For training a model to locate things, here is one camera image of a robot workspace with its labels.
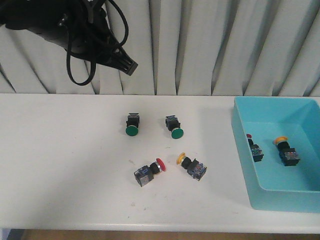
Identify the right green push button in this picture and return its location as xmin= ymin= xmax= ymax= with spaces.
xmin=165 ymin=115 xmax=184 ymax=139

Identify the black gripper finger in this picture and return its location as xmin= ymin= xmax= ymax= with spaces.
xmin=105 ymin=47 xmax=138 ymax=75

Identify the left green push button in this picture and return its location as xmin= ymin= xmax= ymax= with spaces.
xmin=125 ymin=112 xmax=140 ymax=137

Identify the light blue plastic box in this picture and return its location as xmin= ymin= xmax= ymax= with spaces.
xmin=231 ymin=96 xmax=320 ymax=213

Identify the lying yellow push button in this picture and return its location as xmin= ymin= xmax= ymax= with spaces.
xmin=176 ymin=152 xmax=207 ymax=181

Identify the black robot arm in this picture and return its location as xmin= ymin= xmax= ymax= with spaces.
xmin=0 ymin=0 xmax=138 ymax=76

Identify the lying red push button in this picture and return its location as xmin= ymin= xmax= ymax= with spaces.
xmin=134 ymin=158 xmax=166 ymax=187

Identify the white pleated curtain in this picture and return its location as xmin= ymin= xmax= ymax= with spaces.
xmin=0 ymin=0 xmax=320 ymax=97

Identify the green push button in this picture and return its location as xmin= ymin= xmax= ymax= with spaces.
xmin=165 ymin=115 xmax=184 ymax=139
xmin=125 ymin=112 xmax=140 ymax=137

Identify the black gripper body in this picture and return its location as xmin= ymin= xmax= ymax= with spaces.
xmin=29 ymin=0 xmax=120 ymax=66

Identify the gripped red push button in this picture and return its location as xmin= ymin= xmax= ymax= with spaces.
xmin=246 ymin=133 xmax=264 ymax=163

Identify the yellow push button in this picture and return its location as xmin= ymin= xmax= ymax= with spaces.
xmin=176 ymin=152 xmax=207 ymax=181
xmin=273 ymin=136 xmax=301 ymax=167

